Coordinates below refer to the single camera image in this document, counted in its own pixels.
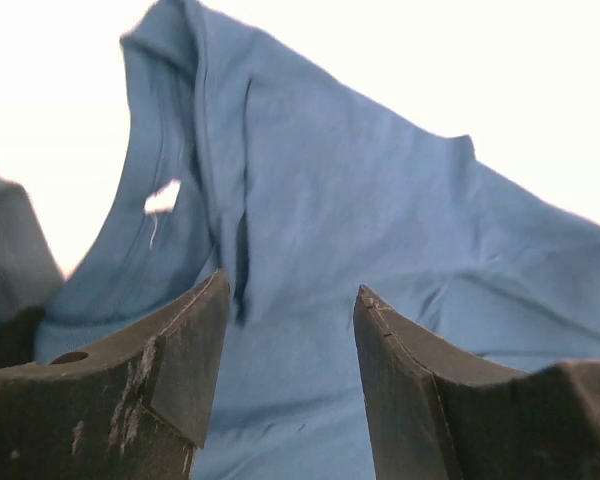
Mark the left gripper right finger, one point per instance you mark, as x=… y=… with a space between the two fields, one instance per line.
x=435 y=411

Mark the teal blue t shirt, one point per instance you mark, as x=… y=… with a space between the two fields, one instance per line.
x=245 y=156

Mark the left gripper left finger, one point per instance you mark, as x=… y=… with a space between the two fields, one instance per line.
x=134 y=405

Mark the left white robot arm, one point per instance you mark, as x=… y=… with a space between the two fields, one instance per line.
x=10 y=265

